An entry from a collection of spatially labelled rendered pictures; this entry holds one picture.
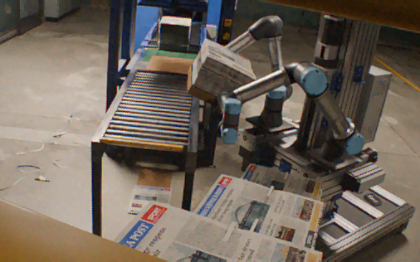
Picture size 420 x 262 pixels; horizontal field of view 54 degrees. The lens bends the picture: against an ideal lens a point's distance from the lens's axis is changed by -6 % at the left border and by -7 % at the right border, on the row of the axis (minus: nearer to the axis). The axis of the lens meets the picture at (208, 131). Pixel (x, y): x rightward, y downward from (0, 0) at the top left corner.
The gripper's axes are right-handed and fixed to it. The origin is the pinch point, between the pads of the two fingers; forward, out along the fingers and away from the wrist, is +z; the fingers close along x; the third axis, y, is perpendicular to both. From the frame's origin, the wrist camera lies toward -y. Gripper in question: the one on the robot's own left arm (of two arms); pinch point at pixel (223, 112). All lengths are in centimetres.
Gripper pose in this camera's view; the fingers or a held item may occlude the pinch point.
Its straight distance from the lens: 229.0
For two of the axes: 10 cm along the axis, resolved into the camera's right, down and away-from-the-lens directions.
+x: -8.9, -4.2, -2.0
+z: -0.1, -4.1, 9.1
